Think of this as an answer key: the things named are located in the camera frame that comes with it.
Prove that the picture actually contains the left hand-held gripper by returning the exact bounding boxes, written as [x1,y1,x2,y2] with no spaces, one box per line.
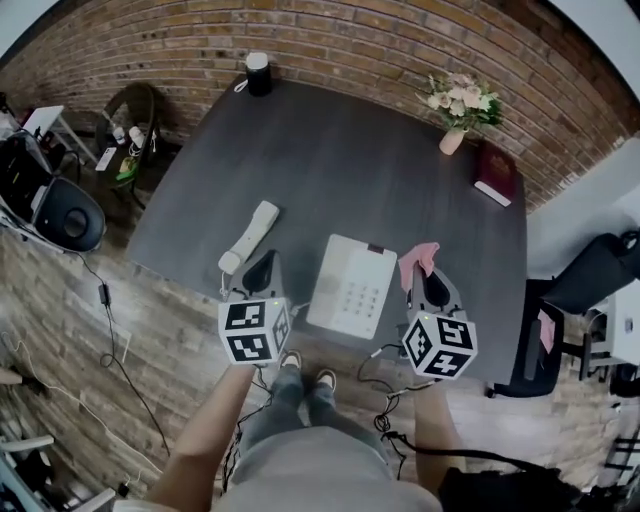
[217,248,293,368]

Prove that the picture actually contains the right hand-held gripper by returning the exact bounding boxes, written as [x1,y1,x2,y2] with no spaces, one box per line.
[401,266,479,382]

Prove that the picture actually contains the pink wiping cloth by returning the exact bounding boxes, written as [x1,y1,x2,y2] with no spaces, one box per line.
[397,242,442,291]

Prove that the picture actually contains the white desk phone handset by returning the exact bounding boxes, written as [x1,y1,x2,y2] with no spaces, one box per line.
[217,200,281,275]

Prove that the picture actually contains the white desk phone base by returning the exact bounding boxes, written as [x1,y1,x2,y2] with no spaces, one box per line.
[304,233,399,342]

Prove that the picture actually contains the person's left forearm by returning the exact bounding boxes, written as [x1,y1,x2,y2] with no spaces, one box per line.
[144,362,269,512]

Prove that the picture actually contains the person's right forearm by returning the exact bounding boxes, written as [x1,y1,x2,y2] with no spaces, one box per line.
[412,380,470,497]

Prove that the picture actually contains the dark grey desk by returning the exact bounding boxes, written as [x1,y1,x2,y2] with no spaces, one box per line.
[124,74,529,387]

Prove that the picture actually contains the person's left leg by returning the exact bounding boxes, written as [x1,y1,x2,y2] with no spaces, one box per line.
[238,367,307,454]

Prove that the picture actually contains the person's leg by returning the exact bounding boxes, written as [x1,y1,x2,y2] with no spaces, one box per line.
[302,382,387,454]
[238,367,307,454]

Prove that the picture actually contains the black office chair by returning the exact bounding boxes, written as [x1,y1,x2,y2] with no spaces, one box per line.
[492,277,567,399]

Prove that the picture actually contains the person's right leg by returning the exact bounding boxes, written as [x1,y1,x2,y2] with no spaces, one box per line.
[302,382,387,454]

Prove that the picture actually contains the folded pink rag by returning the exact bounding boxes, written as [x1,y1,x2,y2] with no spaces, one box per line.
[537,309,558,354]

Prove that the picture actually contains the person's grey shirt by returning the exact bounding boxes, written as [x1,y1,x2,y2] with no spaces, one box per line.
[213,424,444,512]

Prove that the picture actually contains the black backpack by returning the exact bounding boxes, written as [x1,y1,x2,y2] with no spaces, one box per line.
[389,432,587,512]

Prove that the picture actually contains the dark red book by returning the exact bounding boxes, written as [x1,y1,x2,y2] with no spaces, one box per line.
[473,142,519,209]

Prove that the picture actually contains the white cabinet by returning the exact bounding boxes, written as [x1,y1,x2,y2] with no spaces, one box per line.
[607,279,640,367]

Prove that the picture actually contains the beige vase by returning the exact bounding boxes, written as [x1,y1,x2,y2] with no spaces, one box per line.
[438,127,467,156]

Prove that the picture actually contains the black rounded chair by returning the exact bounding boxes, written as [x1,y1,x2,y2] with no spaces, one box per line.
[32,177,107,254]

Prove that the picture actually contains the pale flower bouquet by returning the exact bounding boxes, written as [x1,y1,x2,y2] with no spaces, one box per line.
[417,72,505,133]

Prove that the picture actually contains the black round side table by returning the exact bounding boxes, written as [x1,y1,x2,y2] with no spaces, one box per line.
[94,82,169,202]

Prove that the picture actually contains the black cylinder speaker white top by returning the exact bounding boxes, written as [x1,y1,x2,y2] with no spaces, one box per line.
[244,51,274,98]

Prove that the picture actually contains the black bag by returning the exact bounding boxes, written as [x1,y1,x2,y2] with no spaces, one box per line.
[0,133,54,211]

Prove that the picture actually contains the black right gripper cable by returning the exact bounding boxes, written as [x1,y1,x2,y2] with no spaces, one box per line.
[356,342,437,481]

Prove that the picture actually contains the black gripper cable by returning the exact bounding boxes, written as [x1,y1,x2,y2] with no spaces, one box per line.
[356,342,437,481]
[219,364,276,497]

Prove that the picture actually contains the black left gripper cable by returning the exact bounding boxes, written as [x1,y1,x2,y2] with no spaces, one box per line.
[219,364,276,497]

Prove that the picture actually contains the black adapter cable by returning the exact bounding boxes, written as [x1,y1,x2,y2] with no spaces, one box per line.
[74,249,172,457]

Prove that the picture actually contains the thin white floor cable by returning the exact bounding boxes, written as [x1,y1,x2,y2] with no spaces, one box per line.
[0,332,166,476]

